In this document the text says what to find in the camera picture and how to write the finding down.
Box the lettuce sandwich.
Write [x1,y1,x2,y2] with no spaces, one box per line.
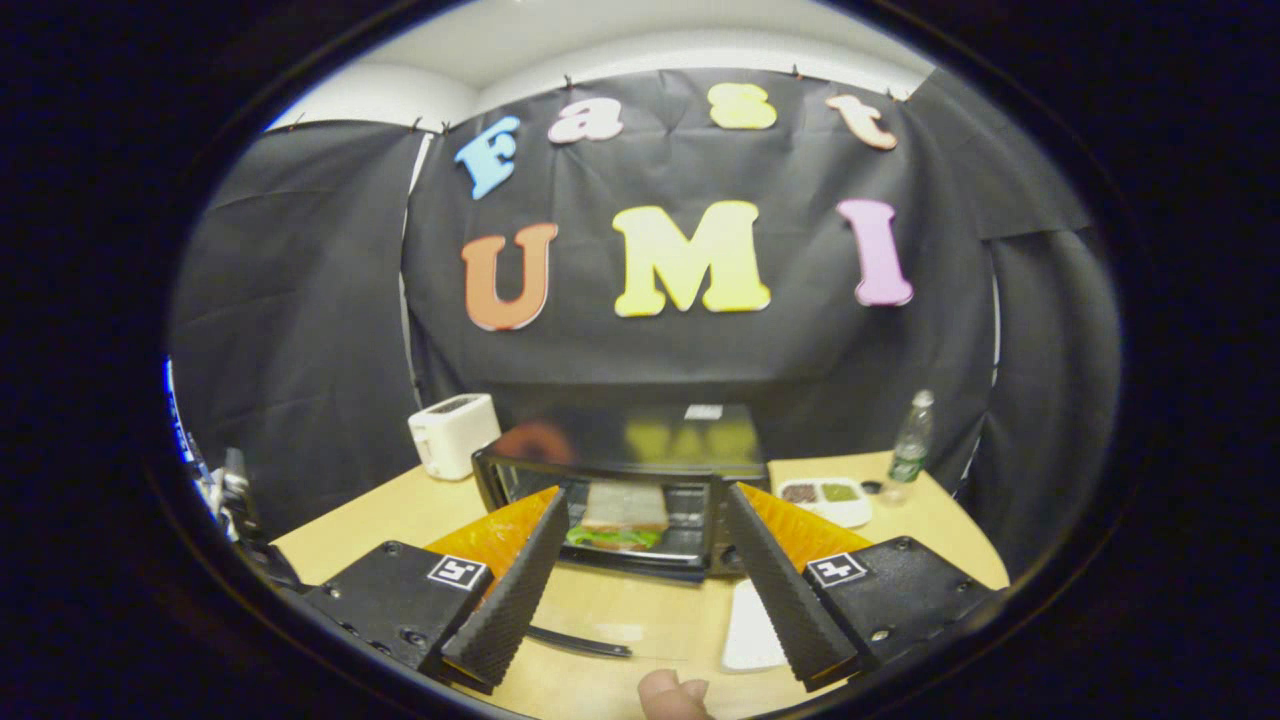
[564,482,670,552]

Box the white toaster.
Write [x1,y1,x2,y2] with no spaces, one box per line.
[407,393,502,482]

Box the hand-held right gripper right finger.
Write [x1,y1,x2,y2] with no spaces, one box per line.
[724,481,1005,695]

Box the black electric oven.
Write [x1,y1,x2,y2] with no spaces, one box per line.
[471,402,772,661]

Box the clear plastic water bottle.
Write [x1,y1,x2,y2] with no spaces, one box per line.
[884,389,937,507]

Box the white divided plate with beans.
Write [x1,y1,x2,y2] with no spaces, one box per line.
[777,476,874,530]

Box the white rectangular tray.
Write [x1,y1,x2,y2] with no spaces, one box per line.
[721,579,792,674]

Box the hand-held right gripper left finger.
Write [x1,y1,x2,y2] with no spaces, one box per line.
[302,487,572,695]

